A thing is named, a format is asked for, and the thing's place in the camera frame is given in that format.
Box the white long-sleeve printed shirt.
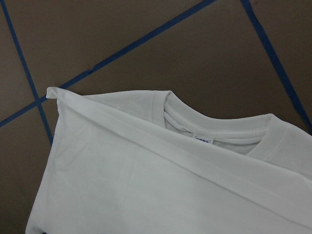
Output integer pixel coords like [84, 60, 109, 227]
[25, 87, 312, 234]

